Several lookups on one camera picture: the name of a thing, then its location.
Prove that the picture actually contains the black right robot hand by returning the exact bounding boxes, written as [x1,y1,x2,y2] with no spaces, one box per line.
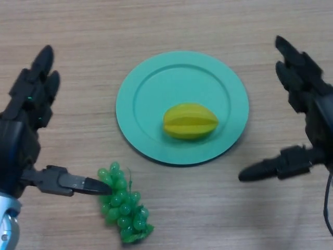
[238,35,333,183]

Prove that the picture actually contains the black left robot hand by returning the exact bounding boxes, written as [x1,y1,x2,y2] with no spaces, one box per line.
[0,45,113,199]

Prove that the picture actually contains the yellow starfruit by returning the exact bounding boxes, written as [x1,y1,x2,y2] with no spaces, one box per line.
[163,102,219,141]

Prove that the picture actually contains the teal round plate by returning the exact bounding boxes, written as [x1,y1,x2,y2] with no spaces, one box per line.
[116,51,250,167]

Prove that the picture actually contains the green grape bunch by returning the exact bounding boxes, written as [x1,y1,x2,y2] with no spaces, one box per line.
[97,161,155,244]

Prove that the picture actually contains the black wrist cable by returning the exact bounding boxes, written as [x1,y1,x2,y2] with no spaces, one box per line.
[323,173,333,234]

